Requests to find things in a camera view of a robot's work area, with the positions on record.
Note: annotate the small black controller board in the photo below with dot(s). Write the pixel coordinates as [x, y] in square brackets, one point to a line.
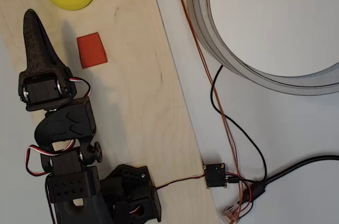
[215, 175]

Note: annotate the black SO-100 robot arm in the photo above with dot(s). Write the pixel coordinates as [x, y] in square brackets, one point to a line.
[66, 126]

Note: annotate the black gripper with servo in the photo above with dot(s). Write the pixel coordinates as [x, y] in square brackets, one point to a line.
[40, 88]

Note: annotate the white plug connector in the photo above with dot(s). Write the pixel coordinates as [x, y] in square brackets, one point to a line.
[228, 214]

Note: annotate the light plywood board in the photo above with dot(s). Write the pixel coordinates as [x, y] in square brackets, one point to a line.
[137, 81]

